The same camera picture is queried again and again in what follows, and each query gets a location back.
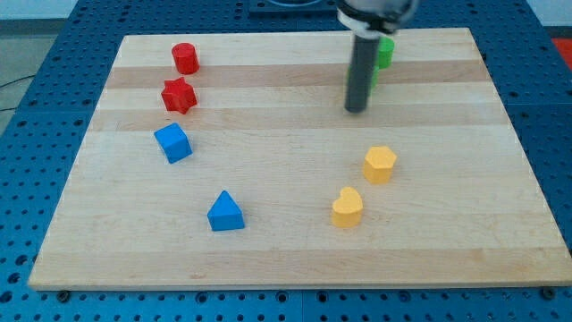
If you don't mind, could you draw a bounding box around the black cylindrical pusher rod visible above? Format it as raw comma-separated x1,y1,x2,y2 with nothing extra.
344,35,380,114

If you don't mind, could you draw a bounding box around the blue cube block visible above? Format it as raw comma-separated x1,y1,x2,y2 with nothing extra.
154,123,193,164

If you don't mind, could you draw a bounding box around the blue triangle block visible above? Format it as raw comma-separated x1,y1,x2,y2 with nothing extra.
207,191,245,232

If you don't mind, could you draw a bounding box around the green cylinder block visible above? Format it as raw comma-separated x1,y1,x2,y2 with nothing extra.
377,37,395,69

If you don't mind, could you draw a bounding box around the yellow pentagon block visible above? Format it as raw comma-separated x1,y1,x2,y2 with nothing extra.
363,146,397,184

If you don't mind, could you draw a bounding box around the yellow heart block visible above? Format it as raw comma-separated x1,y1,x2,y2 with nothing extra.
331,187,364,228

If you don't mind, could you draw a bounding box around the red cylinder block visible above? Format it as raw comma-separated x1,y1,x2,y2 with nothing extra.
172,43,200,74

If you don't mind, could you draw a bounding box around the wooden board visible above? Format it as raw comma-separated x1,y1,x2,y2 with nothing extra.
29,28,571,291

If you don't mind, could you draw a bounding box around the red star block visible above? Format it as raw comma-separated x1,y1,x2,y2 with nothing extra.
161,77,198,114

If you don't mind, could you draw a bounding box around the black cable on floor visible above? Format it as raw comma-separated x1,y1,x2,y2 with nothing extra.
0,73,37,113

